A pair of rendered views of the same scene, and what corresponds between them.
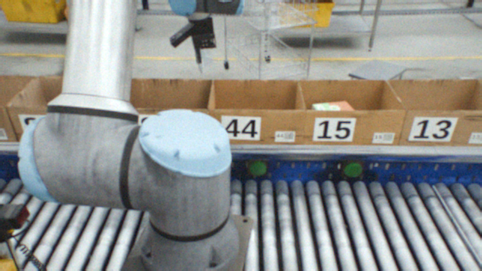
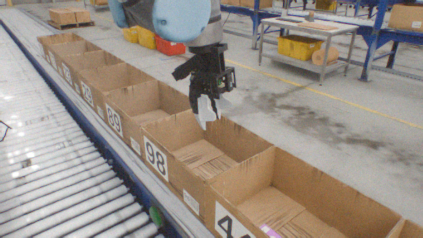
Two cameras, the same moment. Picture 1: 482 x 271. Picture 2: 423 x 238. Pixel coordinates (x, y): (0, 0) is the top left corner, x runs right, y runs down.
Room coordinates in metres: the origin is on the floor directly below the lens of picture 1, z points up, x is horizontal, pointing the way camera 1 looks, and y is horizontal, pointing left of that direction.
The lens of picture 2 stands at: (1.11, -0.35, 1.56)
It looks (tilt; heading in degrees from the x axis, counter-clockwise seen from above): 28 degrees down; 51
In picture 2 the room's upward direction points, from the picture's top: straight up
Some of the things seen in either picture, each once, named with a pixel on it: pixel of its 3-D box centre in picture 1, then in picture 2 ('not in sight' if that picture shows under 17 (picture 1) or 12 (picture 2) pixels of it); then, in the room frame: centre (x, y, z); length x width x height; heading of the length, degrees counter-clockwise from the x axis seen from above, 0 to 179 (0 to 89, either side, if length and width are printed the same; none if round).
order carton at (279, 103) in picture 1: (255, 111); (293, 221); (1.61, -0.06, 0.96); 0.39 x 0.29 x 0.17; 89
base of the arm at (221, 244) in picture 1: (190, 226); not in sight; (0.59, 0.10, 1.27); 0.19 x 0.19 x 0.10
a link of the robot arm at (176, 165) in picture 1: (182, 168); not in sight; (0.59, 0.10, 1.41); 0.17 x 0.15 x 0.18; 83
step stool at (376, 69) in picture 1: (384, 98); not in sight; (3.21, -1.21, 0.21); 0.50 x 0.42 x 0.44; 47
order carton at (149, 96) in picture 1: (167, 110); (204, 155); (1.62, 0.33, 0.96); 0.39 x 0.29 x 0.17; 89
